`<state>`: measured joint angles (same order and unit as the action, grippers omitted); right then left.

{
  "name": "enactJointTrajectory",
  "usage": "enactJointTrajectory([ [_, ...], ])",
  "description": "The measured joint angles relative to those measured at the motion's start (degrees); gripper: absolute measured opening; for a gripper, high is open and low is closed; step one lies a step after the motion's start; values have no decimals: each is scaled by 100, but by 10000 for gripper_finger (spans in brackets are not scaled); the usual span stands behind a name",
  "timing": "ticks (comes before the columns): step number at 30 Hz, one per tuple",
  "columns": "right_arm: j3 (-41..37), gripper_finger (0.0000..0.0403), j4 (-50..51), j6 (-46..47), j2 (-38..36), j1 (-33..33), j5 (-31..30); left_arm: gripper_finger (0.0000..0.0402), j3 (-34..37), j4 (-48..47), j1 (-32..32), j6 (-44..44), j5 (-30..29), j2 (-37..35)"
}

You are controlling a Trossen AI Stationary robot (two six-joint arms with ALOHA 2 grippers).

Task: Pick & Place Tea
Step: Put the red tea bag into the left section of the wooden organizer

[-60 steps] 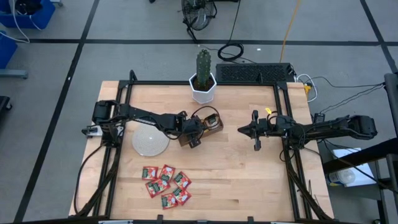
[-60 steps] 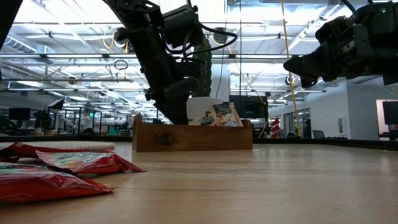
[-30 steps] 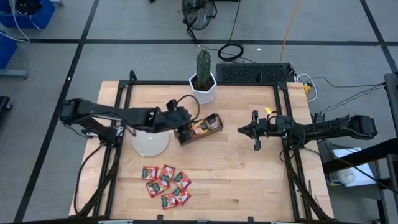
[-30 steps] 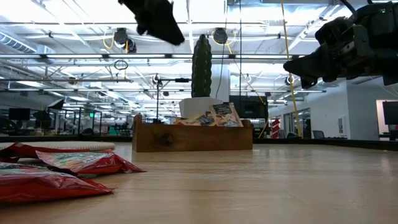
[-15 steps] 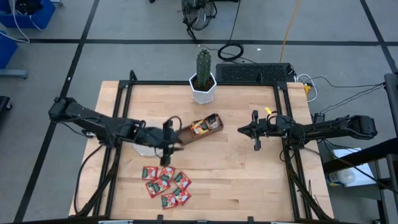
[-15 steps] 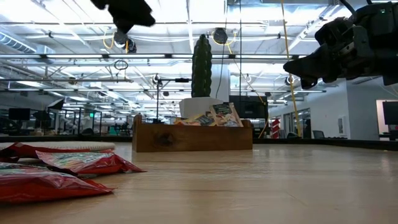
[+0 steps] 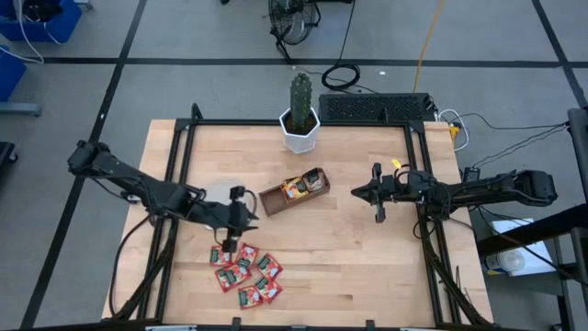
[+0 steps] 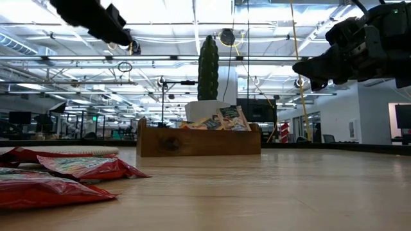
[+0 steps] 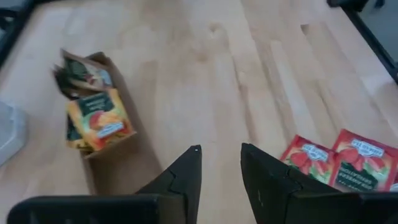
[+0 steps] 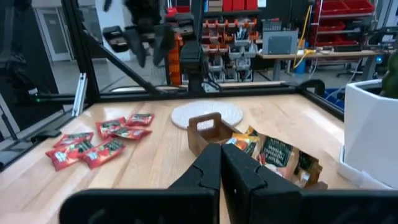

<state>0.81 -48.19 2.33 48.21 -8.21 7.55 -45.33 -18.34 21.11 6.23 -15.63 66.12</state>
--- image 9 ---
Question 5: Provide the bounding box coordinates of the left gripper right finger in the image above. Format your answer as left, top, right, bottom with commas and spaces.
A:
241, 143, 398, 224

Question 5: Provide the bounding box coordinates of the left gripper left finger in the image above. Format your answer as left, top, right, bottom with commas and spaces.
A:
7, 145, 202, 224

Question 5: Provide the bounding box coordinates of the red tea packet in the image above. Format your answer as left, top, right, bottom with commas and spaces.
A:
279, 134, 338, 185
329, 129, 398, 192

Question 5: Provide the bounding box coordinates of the orange mango tea packet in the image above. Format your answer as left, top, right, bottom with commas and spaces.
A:
66, 88, 137, 152

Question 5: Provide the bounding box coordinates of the wooden tea organizer box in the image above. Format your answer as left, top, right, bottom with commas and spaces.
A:
52, 51, 139, 160

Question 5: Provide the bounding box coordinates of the white hexagonal plant pot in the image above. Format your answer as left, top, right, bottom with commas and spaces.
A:
0, 99, 27, 167

